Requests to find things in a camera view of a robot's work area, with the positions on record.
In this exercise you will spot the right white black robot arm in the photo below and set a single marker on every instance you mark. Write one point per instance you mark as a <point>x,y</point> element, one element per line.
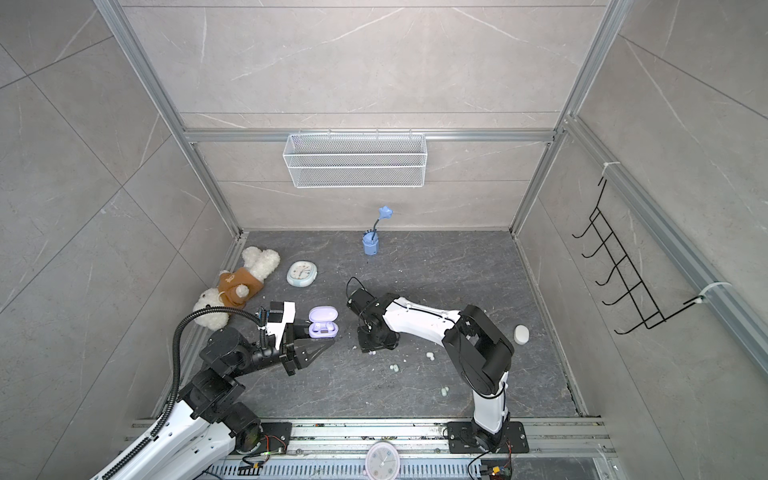
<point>477,348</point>

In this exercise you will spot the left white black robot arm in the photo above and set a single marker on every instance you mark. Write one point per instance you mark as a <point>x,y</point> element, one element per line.
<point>206,420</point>

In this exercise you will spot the white earbud charging case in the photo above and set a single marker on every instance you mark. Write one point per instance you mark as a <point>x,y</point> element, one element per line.
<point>521,334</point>

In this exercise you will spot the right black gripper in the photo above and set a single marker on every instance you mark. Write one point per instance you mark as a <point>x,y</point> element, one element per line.
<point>366,345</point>

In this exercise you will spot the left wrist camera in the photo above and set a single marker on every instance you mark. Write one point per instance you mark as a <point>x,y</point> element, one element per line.
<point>274,323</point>

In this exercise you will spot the white wire mesh basket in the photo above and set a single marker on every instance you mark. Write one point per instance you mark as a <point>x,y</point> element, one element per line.
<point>356,160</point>

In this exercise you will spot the white plush bear toy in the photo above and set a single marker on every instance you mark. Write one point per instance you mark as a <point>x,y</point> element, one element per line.
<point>236,288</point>

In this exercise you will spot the small round white clock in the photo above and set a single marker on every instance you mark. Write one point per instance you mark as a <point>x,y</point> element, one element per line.
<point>302,274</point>

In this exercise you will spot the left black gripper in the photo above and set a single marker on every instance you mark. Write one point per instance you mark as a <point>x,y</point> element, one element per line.
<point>294,342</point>

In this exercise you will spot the purple earbud charging case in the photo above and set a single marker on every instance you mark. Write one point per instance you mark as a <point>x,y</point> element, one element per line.
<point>323,322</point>

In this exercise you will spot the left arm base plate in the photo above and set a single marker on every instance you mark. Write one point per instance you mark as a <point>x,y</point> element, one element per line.
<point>271,437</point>

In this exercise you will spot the black wire hook rack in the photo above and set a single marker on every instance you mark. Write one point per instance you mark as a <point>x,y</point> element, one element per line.
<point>634,288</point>

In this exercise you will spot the blue cup holder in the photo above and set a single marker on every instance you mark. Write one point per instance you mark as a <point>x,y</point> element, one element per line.
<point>370,243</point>

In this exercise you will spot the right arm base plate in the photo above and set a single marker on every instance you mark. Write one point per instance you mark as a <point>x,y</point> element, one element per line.
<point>467,437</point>

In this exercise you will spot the pink round clock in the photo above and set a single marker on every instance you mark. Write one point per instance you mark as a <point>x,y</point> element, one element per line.
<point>382,461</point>

